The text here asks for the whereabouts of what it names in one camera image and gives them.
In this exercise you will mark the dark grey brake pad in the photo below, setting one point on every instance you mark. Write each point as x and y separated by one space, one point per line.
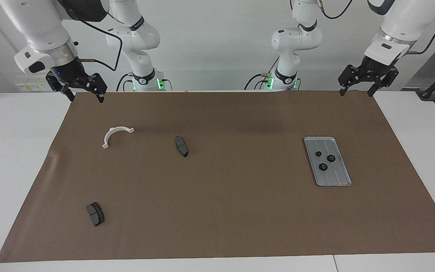
181 147
95 214

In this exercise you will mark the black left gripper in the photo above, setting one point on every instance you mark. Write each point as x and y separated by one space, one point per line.
374 70

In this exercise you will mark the white curved plastic bracket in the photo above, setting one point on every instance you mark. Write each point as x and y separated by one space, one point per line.
108 135

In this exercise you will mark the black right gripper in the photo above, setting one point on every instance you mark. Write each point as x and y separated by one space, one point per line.
70 72

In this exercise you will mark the brown table mat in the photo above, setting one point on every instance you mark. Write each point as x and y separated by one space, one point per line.
217 219

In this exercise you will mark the silver metal tray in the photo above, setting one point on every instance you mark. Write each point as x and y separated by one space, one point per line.
334 175

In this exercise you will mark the white wall socket box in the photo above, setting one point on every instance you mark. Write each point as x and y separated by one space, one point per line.
32 87

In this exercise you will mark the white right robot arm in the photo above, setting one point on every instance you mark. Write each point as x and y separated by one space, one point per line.
40 26

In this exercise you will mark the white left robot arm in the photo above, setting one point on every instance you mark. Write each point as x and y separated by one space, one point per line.
402 22

